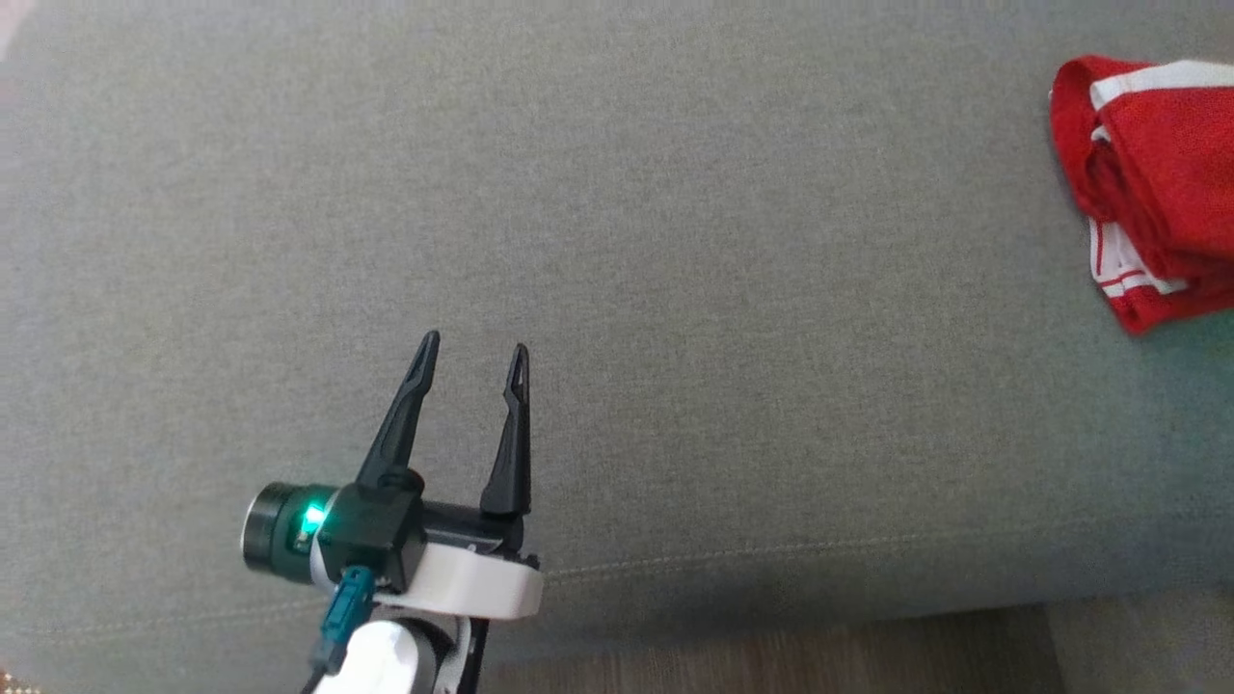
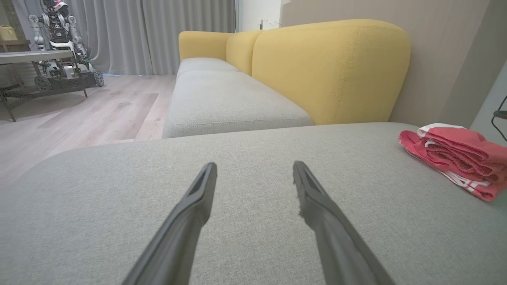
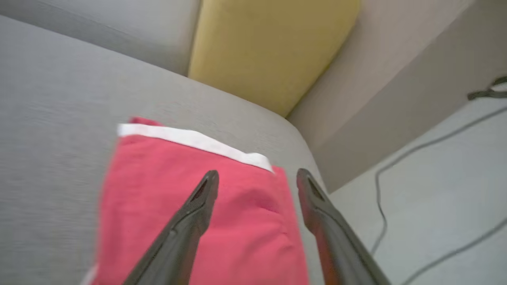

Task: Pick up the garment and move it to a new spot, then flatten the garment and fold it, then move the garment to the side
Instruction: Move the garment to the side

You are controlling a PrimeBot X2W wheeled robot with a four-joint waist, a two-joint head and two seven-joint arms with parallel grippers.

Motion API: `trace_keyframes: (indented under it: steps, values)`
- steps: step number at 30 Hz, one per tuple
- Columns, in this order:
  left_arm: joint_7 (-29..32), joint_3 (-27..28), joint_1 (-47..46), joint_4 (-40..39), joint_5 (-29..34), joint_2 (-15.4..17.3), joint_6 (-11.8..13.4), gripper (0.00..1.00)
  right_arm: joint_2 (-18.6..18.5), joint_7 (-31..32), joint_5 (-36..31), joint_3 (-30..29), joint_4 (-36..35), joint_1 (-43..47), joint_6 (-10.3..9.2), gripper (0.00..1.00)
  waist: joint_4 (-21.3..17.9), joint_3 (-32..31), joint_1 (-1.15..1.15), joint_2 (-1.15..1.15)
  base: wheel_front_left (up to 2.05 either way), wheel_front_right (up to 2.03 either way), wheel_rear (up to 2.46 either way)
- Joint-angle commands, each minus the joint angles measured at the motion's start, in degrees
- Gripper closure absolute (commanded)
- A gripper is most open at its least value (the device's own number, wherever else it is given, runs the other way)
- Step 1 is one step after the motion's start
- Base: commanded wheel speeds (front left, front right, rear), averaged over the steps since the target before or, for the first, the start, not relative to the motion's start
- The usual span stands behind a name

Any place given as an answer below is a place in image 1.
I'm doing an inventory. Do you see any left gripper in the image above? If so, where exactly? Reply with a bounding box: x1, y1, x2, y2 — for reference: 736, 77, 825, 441
241, 331, 544, 620

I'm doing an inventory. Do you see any red basketball jersey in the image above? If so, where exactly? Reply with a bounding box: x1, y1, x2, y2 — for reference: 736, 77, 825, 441
1049, 55, 1234, 336

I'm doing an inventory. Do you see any grey sofa seat cushion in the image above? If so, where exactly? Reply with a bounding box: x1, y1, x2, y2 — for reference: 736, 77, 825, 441
0, 0, 1234, 668

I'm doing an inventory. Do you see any teal left camera cable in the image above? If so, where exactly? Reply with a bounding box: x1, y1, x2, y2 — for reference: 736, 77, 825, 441
308, 567, 376, 676

